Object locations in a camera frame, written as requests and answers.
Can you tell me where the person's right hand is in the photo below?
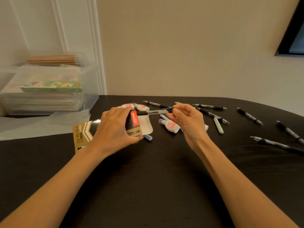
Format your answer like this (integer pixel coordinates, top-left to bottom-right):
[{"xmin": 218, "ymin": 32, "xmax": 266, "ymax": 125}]
[{"xmin": 166, "ymin": 103, "xmax": 212, "ymax": 153}]

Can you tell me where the person's left forearm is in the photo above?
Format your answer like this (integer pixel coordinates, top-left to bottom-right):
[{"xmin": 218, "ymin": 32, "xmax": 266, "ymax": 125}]
[{"xmin": 0, "ymin": 147, "xmax": 107, "ymax": 228}]

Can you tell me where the black wall television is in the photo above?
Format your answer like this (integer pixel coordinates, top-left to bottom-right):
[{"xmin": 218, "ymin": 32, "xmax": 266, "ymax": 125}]
[{"xmin": 275, "ymin": 0, "xmax": 304, "ymax": 57}]

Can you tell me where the green pencil box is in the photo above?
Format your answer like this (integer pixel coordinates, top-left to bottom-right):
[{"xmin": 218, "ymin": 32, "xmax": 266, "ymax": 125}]
[{"xmin": 21, "ymin": 80, "xmax": 84, "ymax": 93}]

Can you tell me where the person's left hand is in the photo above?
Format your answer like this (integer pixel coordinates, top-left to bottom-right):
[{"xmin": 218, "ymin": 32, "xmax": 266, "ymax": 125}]
[{"xmin": 91, "ymin": 106, "xmax": 144, "ymax": 157}]

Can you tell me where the black gold pen box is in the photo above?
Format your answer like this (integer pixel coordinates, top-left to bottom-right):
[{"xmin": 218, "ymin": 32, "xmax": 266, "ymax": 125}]
[{"xmin": 72, "ymin": 109, "xmax": 154, "ymax": 154}]

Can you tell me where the translucent plastic sheet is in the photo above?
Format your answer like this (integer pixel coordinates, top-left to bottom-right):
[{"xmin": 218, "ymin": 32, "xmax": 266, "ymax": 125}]
[{"xmin": 0, "ymin": 109, "xmax": 92, "ymax": 141}]

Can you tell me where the person's right forearm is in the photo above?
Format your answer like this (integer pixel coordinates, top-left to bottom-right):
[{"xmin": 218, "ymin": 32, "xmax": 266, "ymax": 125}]
[{"xmin": 196, "ymin": 140, "xmax": 300, "ymax": 228}]

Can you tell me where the clear plastic storage bin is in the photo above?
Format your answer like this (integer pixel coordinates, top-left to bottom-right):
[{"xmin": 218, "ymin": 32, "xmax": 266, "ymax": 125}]
[{"xmin": 0, "ymin": 53, "xmax": 100, "ymax": 116}]

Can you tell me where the bundle of wooden pencils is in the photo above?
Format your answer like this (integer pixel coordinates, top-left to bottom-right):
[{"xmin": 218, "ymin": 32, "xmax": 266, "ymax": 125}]
[{"xmin": 27, "ymin": 54, "xmax": 80, "ymax": 66}]

